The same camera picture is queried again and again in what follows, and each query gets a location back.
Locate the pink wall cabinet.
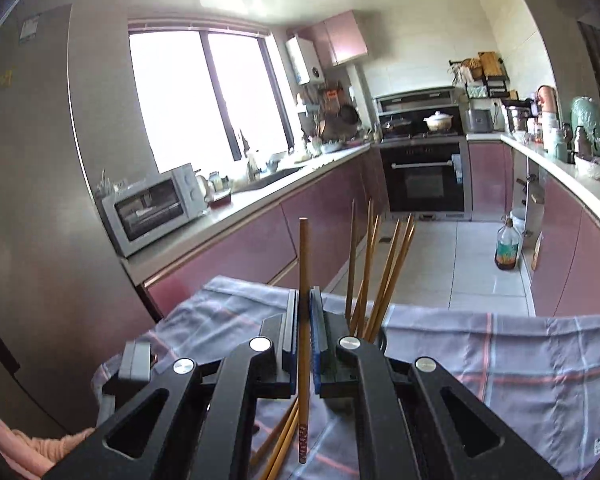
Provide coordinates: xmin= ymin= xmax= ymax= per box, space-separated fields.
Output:
xmin=298 ymin=11 xmax=368 ymax=68

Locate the oil bottle on floor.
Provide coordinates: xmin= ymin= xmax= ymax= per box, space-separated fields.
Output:
xmin=494 ymin=217 xmax=520 ymax=271

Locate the pink left sleeve forearm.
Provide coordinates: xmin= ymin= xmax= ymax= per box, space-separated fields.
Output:
xmin=0 ymin=419 xmax=68 ymax=479

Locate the chopstick later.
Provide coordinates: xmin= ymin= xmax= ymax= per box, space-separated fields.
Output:
xmin=352 ymin=216 xmax=381 ymax=337

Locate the white microwave oven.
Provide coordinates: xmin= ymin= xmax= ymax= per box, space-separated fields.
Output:
xmin=99 ymin=164 xmax=211 ymax=258

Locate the green fan cover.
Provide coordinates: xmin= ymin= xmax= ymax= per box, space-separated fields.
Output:
xmin=571 ymin=96 xmax=600 ymax=156

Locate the white ceramic pot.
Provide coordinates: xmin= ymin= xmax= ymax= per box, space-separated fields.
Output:
xmin=425 ymin=110 xmax=453 ymax=132

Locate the black mesh utensil holder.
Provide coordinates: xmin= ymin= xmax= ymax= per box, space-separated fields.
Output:
xmin=376 ymin=327 xmax=388 ymax=353

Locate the silver refrigerator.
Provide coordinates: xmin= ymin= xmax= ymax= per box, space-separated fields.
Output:
xmin=0 ymin=6 xmax=152 ymax=434

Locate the chopstick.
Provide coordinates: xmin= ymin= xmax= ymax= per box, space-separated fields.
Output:
xmin=249 ymin=399 xmax=298 ymax=468
xmin=364 ymin=220 xmax=402 ymax=342
xmin=298 ymin=218 xmax=311 ymax=464
xmin=344 ymin=198 xmax=358 ymax=325
xmin=373 ymin=214 xmax=415 ymax=342
xmin=260 ymin=408 xmax=298 ymax=480
xmin=350 ymin=198 xmax=375 ymax=336

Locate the left hand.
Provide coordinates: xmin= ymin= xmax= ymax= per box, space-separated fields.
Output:
xmin=55 ymin=428 xmax=94 ymax=457

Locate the white water heater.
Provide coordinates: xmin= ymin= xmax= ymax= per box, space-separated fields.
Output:
xmin=286 ymin=36 xmax=325 ymax=86

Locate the black built-in oven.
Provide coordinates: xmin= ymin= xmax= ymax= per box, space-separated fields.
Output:
xmin=379 ymin=139 xmax=471 ymax=220

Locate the black wok on stove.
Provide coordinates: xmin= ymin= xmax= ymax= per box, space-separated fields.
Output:
xmin=381 ymin=117 xmax=414 ymax=138

